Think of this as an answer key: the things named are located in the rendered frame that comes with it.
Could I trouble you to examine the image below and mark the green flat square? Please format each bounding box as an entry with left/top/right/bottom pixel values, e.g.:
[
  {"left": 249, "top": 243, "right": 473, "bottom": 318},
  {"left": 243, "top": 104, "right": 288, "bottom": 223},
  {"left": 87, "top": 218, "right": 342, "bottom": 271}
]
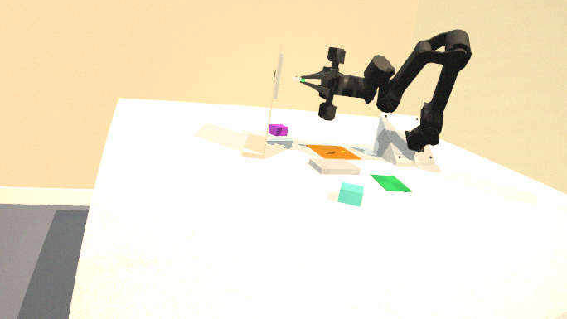
[{"left": 370, "top": 174, "right": 412, "bottom": 192}]

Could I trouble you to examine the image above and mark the purple block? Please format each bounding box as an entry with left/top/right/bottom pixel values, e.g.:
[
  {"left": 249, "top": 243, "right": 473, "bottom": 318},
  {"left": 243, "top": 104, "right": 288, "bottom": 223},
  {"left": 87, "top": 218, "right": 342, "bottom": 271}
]
[{"left": 269, "top": 124, "right": 288, "bottom": 137}]

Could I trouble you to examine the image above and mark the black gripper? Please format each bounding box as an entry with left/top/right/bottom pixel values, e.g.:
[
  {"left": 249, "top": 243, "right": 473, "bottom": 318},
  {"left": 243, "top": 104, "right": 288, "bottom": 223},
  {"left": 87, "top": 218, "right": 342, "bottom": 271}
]
[{"left": 300, "top": 47, "right": 361, "bottom": 121}]

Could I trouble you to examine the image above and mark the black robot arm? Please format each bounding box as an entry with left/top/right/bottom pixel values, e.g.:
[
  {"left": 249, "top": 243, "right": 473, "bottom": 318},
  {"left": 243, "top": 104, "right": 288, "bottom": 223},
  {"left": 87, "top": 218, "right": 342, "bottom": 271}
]
[{"left": 356, "top": 29, "right": 472, "bottom": 152}]

